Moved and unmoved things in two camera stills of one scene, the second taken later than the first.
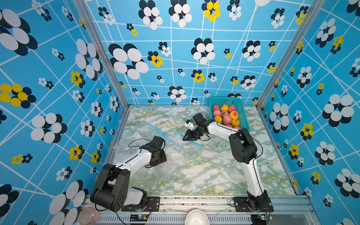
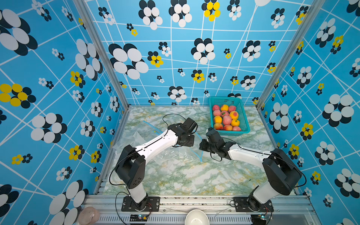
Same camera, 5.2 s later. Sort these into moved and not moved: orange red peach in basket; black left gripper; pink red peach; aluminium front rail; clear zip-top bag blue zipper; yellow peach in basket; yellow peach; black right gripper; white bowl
Moved: black left gripper; black right gripper; clear zip-top bag blue zipper
Not moved: pink red peach; yellow peach in basket; yellow peach; white bowl; aluminium front rail; orange red peach in basket
